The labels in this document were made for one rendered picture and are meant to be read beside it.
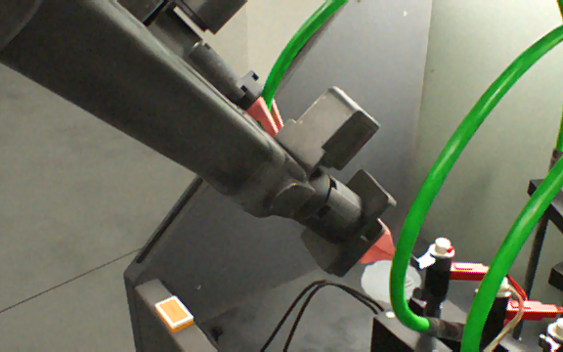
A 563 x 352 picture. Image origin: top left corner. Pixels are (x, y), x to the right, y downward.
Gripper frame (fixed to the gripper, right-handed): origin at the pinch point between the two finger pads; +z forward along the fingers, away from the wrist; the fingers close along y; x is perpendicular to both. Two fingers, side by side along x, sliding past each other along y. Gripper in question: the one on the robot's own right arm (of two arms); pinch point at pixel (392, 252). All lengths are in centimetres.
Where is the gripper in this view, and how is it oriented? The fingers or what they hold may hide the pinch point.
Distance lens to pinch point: 74.8
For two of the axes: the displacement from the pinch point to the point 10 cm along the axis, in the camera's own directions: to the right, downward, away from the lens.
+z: 6.7, 4.7, 5.8
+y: 6.5, -7.4, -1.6
